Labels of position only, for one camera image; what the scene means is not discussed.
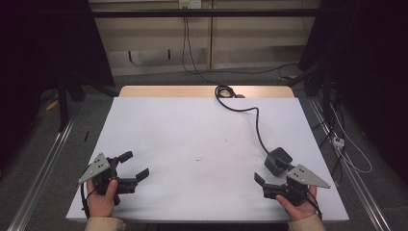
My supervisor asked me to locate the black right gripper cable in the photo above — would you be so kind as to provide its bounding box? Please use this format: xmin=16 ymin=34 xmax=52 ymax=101
xmin=296 ymin=184 xmax=323 ymax=221

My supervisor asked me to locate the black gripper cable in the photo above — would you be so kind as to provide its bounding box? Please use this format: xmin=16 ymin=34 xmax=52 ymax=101
xmin=296 ymin=184 xmax=323 ymax=221
xmin=79 ymin=182 xmax=96 ymax=219

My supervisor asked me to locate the white board sheet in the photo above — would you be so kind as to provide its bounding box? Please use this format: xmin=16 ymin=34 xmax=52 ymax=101
xmin=65 ymin=96 xmax=350 ymax=223

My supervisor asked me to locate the white wall socket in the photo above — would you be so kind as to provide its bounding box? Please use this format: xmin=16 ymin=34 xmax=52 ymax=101
xmin=178 ymin=0 xmax=203 ymax=10

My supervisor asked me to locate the thick black adapter cable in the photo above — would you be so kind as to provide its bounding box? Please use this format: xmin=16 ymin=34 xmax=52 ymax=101
xmin=214 ymin=84 xmax=271 ymax=156

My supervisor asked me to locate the person's right hand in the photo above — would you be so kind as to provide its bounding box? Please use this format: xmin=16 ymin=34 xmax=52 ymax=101
xmin=275 ymin=186 xmax=319 ymax=221

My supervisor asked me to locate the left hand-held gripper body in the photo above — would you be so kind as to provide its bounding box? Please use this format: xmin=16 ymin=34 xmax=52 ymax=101
xmin=77 ymin=152 xmax=139 ymax=206

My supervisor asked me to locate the black horizontal bar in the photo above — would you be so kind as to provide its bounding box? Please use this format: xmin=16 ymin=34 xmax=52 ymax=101
xmin=90 ymin=8 xmax=322 ymax=19

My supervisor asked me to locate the black power adapter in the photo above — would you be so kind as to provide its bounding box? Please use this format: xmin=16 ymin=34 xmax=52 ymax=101
xmin=264 ymin=146 xmax=293 ymax=177

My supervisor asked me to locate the dark curtain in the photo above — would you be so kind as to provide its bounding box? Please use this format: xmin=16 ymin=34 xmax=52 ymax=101
xmin=0 ymin=0 xmax=115 ymax=174
xmin=297 ymin=0 xmax=408 ymax=176

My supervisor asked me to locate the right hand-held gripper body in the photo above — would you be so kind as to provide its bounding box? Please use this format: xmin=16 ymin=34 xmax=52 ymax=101
xmin=263 ymin=164 xmax=331 ymax=207

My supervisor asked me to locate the aluminium floor rail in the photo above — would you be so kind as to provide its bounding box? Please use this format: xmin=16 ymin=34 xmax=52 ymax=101
xmin=308 ymin=96 xmax=392 ymax=231
xmin=7 ymin=117 xmax=77 ymax=231

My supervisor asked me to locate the wooden table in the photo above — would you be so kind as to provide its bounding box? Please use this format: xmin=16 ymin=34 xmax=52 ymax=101
xmin=118 ymin=85 xmax=295 ymax=99

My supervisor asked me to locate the thin black wall cable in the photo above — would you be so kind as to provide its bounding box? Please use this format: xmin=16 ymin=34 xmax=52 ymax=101
xmin=181 ymin=15 xmax=300 ymax=87

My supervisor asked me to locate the black metal stand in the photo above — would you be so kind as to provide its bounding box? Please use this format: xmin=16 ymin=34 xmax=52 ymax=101
xmin=56 ymin=74 xmax=87 ymax=133

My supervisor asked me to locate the person's left hand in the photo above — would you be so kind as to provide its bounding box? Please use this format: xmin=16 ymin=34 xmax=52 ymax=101
xmin=86 ymin=179 xmax=119 ymax=218

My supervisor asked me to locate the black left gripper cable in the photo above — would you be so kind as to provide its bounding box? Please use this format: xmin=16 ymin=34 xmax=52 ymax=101
xmin=79 ymin=182 xmax=96 ymax=219

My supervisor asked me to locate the white floor cable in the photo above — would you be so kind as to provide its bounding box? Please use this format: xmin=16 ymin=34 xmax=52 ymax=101
xmin=329 ymin=103 xmax=373 ymax=174

